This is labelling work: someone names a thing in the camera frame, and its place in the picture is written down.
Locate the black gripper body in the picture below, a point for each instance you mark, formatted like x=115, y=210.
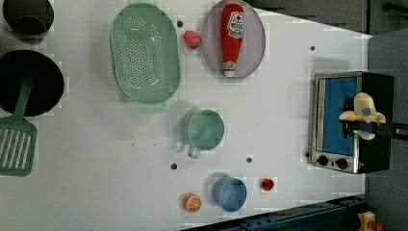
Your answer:
x=387, y=130

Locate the yellow plush peeled banana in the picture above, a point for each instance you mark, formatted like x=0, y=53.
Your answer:
x=360, y=109

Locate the green mug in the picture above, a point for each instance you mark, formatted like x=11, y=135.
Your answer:
x=201, y=131

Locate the silver toaster oven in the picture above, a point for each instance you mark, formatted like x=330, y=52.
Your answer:
x=334, y=144

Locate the yellow red toy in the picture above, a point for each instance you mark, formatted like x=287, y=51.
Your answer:
x=369, y=222

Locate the small red toy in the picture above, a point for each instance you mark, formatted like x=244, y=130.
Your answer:
x=267, y=184

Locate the blue cup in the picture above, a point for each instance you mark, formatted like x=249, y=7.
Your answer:
x=229, y=193

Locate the grey round plate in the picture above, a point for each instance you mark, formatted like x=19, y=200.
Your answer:
x=253, y=44

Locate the red plush ketchup bottle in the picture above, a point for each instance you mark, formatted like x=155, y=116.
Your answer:
x=231, y=33

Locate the orange slice toy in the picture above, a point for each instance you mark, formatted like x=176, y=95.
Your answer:
x=192, y=202

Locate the red plush strawberry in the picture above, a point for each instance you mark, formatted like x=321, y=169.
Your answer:
x=192, y=39

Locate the green plastic colander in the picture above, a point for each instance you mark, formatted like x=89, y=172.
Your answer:
x=144, y=47

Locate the green slotted spatula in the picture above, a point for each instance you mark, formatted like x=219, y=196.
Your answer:
x=18, y=137

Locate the black pot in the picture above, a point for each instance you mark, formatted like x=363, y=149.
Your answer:
x=29, y=17

